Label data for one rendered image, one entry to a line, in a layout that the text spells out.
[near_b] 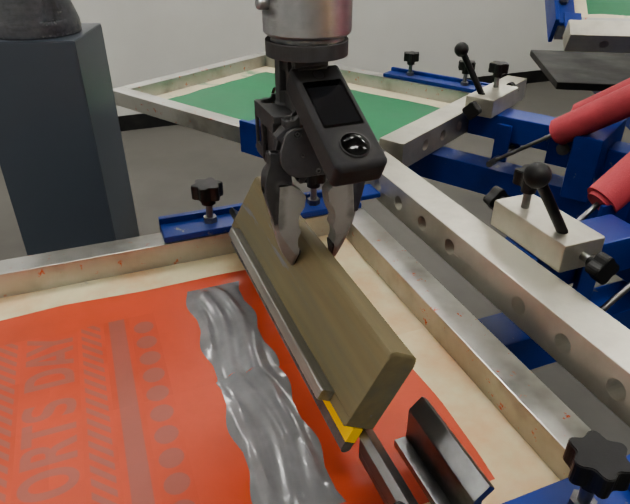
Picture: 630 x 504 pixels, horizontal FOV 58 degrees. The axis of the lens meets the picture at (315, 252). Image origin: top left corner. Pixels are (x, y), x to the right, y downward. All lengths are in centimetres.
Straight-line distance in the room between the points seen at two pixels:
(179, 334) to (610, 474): 47
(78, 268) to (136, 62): 360
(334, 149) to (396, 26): 450
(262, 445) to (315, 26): 37
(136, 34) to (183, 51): 33
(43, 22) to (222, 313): 62
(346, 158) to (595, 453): 28
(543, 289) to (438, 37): 458
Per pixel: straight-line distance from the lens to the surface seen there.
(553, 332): 63
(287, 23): 48
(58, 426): 63
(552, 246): 68
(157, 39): 435
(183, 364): 66
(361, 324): 47
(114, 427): 61
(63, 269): 82
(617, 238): 79
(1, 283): 83
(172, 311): 74
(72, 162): 115
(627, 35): 154
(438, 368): 65
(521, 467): 58
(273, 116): 51
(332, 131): 46
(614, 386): 61
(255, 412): 59
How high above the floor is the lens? 139
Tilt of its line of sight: 31 degrees down
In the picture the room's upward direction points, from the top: straight up
